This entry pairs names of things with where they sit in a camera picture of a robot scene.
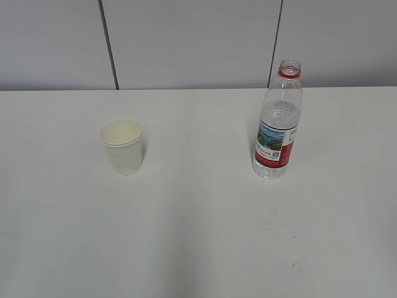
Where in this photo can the clear water bottle red label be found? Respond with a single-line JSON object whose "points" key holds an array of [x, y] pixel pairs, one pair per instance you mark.
{"points": [[280, 116]]}

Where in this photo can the white paper cup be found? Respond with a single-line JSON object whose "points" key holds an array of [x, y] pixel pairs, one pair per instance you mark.
{"points": [[123, 141]]}

